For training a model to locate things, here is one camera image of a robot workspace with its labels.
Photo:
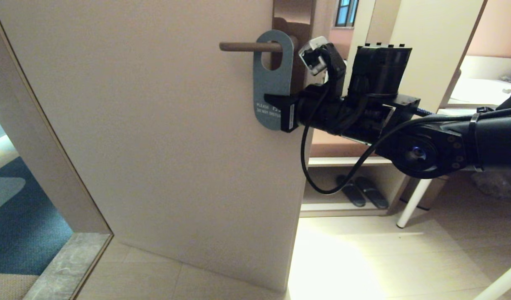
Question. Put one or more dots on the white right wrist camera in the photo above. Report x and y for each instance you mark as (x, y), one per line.
(313, 54)

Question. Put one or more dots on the beige wooden door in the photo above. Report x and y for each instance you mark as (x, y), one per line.
(155, 166)

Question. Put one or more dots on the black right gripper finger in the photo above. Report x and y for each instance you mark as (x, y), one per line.
(280, 100)

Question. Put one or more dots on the white table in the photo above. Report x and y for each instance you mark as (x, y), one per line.
(414, 204)

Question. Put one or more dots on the cream wardrobe shelf unit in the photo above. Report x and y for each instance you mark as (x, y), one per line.
(426, 25)

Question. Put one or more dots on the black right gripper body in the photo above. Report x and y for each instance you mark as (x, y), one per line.
(336, 116)

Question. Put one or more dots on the tall wall mirror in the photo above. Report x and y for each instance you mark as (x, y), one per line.
(347, 16)

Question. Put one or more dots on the beige trash bin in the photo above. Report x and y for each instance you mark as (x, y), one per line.
(434, 191)

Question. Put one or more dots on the clear plastic bag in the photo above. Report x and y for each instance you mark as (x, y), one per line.
(497, 185)

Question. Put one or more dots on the white washbasin countertop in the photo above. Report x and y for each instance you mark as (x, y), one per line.
(476, 89)

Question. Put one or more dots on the grey-blue do-not-disturb door sign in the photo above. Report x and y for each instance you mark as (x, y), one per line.
(272, 83)

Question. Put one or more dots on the grey marble threshold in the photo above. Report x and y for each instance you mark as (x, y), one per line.
(68, 266)

